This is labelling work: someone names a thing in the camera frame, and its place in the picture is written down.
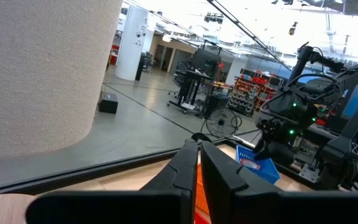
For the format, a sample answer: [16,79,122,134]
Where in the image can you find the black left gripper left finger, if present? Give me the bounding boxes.
[25,138,200,224]

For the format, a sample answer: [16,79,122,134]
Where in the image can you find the blue plastic basket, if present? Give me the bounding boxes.
[235,144,282,185]

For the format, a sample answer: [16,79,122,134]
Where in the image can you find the shelf with red bins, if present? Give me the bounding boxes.
[227,68,284,118]

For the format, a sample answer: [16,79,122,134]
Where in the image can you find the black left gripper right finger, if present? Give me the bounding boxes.
[200,141,358,224]

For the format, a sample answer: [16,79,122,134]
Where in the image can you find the black ceiling device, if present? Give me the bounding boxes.
[203,12,225,25]

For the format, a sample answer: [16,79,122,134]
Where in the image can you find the black monitor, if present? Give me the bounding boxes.
[192,48,222,75]

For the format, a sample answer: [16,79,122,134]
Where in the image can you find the white fabric lampshade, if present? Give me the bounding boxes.
[0,0,124,161]

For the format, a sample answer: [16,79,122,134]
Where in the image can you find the dark hanging screen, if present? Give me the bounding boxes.
[303,0,358,16]

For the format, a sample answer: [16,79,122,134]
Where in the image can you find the red plastic basket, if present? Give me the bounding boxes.
[193,210,213,224]

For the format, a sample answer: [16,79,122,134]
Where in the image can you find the black overhead beam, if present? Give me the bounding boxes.
[206,0,293,72]

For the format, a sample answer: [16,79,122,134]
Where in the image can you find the white round column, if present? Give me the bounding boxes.
[114,4,149,82]

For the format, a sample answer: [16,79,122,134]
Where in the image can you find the black computer tower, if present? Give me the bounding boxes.
[98,92,119,114]

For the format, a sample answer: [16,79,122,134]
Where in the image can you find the grey metal bracket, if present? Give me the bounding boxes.
[298,163,320,184]

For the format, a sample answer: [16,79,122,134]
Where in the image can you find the black ceiling camera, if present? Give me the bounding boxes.
[288,21,299,36]

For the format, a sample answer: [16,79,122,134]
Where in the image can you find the orange plastic basket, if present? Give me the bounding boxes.
[196,163,211,215]

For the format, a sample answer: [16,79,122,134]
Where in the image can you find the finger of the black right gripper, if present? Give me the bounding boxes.
[255,139,275,161]
[273,142,295,166]

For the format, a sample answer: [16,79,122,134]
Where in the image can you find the black floor fan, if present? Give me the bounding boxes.
[205,107,242,139]

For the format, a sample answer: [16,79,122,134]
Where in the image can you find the black standing desk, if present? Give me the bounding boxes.
[166,68,217,115]

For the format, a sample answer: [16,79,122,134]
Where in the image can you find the black bin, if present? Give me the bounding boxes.
[204,94,231,118]

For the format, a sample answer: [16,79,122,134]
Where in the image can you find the clear tape roll red core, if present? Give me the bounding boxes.
[239,157,261,171]

